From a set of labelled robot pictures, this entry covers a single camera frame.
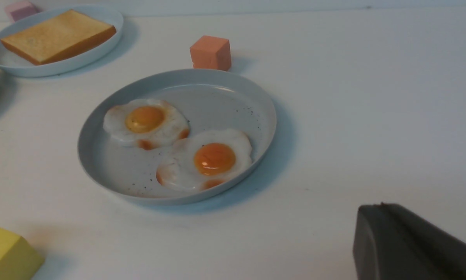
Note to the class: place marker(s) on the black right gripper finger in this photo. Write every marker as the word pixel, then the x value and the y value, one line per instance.
pixel 393 243

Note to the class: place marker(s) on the grey plate with eggs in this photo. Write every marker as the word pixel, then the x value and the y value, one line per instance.
pixel 209 99

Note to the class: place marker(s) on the orange cube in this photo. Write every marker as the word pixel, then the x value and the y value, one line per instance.
pixel 211 53

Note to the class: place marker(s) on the left fried egg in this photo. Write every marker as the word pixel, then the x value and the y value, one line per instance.
pixel 146 123

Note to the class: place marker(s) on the yellow cube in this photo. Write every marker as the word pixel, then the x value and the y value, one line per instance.
pixel 18 259

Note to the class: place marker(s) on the lower toast slice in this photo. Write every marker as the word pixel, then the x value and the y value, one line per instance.
pixel 62 37

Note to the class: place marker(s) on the light blue bread plate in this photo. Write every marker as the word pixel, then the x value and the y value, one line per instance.
pixel 17 66

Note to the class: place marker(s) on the pink cube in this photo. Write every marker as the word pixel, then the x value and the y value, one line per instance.
pixel 19 10

